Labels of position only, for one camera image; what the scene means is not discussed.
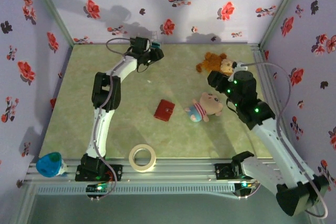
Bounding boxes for clear acrylic card box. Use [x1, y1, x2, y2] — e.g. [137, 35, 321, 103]
[150, 31, 163, 50]

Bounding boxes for red leather card holder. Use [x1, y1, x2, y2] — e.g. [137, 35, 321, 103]
[153, 99, 176, 123]

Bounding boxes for pink pig plush toy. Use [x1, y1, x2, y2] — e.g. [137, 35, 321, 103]
[183, 92, 224, 123]

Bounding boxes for brown monkey plush toy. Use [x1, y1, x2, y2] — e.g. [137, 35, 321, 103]
[195, 51, 236, 77]

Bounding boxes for green circuit board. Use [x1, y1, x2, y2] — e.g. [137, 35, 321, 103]
[86, 183, 111, 197]
[233, 180, 259, 199]

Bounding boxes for beige masking tape roll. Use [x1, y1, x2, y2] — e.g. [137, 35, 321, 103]
[128, 144, 158, 174]

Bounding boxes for blue green toy ball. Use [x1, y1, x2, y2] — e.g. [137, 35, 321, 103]
[36, 152, 68, 178]

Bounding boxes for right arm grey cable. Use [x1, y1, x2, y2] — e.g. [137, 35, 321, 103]
[237, 61, 329, 219]

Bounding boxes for aluminium side rail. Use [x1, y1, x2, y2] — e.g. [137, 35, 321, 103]
[250, 45, 296, 159]

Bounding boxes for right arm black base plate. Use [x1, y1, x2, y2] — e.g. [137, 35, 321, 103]
[214, 163, 238, 180]

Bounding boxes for grey corner post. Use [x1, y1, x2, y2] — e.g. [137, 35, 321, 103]
[258, 0, 308, 50]
[25, 0, 77, 49]

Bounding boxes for long aluminium base rail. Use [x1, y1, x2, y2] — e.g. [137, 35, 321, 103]
[25, 157, 313, 183]

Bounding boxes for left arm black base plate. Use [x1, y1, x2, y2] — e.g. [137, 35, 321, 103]
[75, 164, 123, 182]

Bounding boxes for perforated grey cable duct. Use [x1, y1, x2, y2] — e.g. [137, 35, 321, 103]
[35, 184, 236, 196]

